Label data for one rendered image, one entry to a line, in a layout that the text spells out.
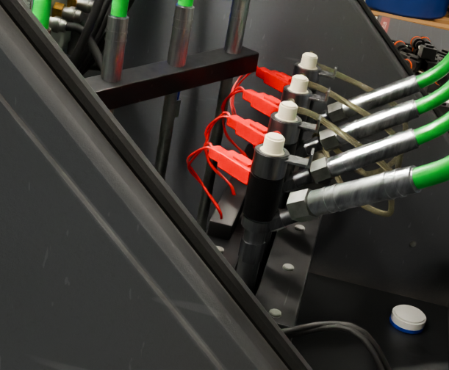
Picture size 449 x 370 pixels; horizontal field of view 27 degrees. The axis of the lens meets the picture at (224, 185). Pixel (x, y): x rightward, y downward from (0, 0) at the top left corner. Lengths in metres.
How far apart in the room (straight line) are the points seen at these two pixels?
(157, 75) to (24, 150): 0.49
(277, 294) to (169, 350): 0.38
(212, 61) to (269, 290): 0.26
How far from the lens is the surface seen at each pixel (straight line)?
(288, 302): 0.77
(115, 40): 0.81
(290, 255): 0.84
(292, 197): 0.63
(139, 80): 0.84
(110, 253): 0.39
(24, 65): 0.37
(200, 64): 0.91
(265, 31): 1.03
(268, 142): 0.72
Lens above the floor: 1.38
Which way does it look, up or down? 25 degrees down
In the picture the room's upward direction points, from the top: 11 degrees clockwise
